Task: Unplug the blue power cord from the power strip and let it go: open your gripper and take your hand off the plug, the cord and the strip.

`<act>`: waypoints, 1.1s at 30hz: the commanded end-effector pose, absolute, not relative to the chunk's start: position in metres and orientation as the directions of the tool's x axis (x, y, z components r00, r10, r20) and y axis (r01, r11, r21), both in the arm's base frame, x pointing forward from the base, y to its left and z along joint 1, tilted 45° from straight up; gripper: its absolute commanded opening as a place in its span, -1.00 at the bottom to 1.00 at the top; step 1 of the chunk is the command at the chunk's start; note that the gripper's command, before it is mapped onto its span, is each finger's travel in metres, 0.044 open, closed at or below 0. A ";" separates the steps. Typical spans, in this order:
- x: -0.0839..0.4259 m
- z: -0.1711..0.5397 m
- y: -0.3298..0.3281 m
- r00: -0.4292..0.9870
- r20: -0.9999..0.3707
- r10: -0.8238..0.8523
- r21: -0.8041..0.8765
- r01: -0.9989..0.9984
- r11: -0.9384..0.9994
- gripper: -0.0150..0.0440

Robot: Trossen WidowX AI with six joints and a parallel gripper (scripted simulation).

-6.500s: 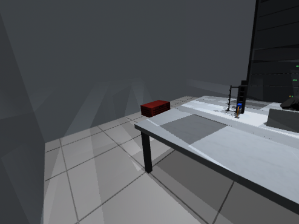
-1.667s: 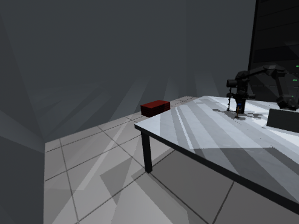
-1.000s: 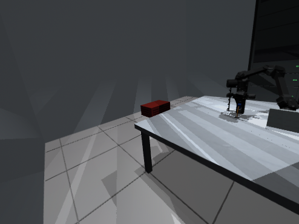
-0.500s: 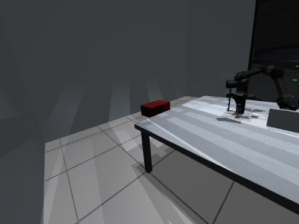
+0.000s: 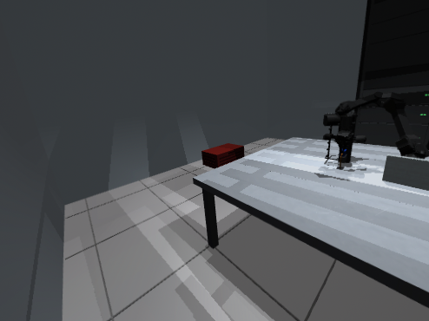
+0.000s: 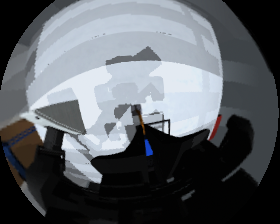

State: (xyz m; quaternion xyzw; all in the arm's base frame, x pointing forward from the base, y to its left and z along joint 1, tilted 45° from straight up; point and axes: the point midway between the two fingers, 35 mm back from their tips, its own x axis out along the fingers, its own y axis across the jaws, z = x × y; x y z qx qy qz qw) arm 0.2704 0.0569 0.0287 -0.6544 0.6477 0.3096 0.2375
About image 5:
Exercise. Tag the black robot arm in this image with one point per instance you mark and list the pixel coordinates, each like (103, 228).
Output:
(409, 144)

